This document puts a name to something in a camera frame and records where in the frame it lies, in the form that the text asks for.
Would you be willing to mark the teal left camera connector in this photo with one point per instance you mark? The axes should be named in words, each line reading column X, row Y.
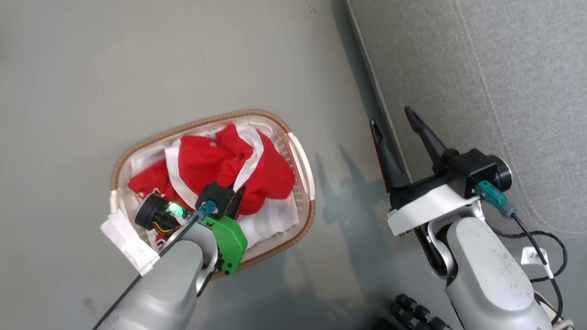
column 206, row 208

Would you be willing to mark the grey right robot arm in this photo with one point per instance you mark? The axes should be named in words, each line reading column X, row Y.
column 486, row 275

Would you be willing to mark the grey fabric sofa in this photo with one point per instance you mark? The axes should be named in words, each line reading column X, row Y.
column 504, row 68

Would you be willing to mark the white cloth basket liner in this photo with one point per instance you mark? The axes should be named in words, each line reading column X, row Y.
column 270, row 220

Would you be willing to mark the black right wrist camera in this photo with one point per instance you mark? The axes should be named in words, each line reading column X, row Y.
column 474, row 169

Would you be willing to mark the white basket with brown rim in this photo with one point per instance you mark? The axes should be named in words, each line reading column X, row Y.
column 303, row 158

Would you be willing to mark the black robot base connectors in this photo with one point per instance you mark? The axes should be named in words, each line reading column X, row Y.
column 412, row 311

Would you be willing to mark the red and white garment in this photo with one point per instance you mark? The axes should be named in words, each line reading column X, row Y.
column 202, row 160

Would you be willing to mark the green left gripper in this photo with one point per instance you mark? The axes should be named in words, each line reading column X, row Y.
column 229, row 243

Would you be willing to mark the teal camera connector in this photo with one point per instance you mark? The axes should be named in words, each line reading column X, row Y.
column 493, row 197
column 206, row 208

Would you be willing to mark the white paper label on basket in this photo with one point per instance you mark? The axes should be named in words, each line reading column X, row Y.
column 124, row 238

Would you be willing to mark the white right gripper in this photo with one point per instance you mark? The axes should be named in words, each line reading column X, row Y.
column 431, row 206

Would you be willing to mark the teal right camera connector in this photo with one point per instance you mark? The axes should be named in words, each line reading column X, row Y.
column 493, row 197

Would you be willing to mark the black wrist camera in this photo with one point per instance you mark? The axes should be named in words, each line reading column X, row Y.
column 218, row 197
column 474, row 169

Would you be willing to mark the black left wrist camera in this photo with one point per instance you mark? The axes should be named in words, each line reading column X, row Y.
column 218, row 197

